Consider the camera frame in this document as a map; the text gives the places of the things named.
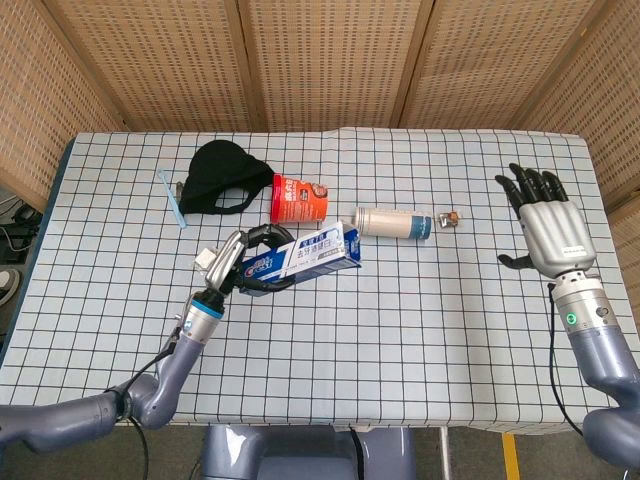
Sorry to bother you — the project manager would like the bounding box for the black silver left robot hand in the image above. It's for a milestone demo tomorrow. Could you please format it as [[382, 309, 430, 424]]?
[[204, 223, 296, 296]]

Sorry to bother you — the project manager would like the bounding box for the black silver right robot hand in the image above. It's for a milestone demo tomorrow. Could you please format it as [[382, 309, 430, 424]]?
[[493, 162, 599, 277]]

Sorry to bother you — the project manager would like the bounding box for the blue white toothpaste box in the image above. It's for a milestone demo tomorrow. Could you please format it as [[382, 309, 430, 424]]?
[[237, 221, 362, 296]]

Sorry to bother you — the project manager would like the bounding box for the small white sachet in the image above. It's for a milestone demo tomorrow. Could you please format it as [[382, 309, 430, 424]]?
[[193, 245, 219, 275]]

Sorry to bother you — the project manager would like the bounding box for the light blue toothbrush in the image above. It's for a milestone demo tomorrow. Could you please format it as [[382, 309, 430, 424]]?
[[157, 169, 190, 229]]

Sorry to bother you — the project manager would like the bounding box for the black knit cap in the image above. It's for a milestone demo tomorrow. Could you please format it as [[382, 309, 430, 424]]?
[[178, 140, 276, 217]]

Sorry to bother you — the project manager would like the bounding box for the red instant noodle cup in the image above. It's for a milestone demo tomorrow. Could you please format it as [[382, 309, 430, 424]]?
[[270, 173, 330, 225]]

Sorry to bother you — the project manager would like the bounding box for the woven bamboo screen panel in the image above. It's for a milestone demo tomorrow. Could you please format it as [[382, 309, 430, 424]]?
[[224, 0, 436, 132], [0, 0, 126, 211], [394, 0, 616, 131], [509, 0, 640, 326], [42, 0, 266, 132]]

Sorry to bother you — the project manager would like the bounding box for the cream and blue cylinder bottle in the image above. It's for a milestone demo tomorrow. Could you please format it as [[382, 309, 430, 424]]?
[[352, 206, 433, 242]]

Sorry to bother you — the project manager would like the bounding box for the blue checked tablecloth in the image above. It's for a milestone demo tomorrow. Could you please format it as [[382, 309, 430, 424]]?
[[0, 127, 640, 434]]

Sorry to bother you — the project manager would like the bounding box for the grey blue robot torso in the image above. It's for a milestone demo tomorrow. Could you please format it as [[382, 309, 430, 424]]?
[[199, 424, 417, 480]]

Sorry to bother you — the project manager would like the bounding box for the grey black shoe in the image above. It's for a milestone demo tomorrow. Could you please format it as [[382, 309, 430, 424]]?
[[0, 268, 22, 306]]

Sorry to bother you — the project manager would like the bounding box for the white table leg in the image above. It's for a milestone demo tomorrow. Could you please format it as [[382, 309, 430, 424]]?
[[438, 427, 454, 480]]

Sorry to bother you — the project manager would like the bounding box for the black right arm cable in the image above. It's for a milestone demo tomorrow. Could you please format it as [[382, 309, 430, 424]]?
[[546, 283, 587, 434]]

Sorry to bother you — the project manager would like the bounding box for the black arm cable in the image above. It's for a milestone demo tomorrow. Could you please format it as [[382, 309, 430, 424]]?
[[546, 283, 587, 434], [102, 324, 187, 480]]

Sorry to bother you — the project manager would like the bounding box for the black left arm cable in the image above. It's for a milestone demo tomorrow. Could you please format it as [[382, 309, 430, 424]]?
[[102, 324, 187, 480]]

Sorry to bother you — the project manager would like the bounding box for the black cable bundle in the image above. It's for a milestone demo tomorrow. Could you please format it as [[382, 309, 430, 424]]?
[[0, 197, 44, 264]]

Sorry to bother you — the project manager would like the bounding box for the black torso cable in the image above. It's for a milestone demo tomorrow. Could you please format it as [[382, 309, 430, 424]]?
[[348, 428, 364, 480]]

